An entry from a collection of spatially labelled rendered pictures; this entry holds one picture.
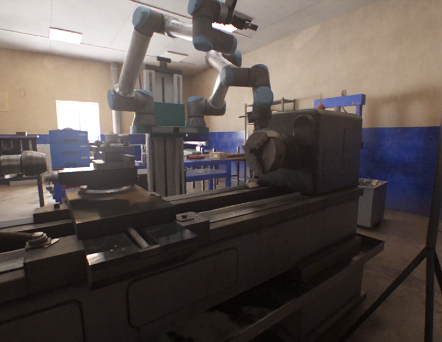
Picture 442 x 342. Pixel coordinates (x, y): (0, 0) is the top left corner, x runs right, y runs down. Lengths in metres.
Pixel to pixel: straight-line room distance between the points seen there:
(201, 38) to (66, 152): 2.13
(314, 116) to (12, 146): 4.65
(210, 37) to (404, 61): 3.99
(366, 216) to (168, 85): 2.79
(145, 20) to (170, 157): 1.17
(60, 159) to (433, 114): 4.86
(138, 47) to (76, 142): 1.53
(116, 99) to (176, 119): 0.59
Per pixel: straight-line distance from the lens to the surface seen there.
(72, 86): 8.22
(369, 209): 3.51
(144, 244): 0.75
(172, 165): 2.32
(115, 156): 1.22
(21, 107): 8.12
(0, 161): 1.00
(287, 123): 1.55
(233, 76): 1.19
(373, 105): 4.89
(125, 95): 1.87
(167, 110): 2.21
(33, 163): 0.97
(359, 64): 5.13
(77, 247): 0.79
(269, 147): 1.36
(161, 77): 2.33
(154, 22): 1.66
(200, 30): 1.17
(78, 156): 2.94
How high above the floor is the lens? 1.18
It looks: 8 degrees down
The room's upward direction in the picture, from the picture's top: straight up
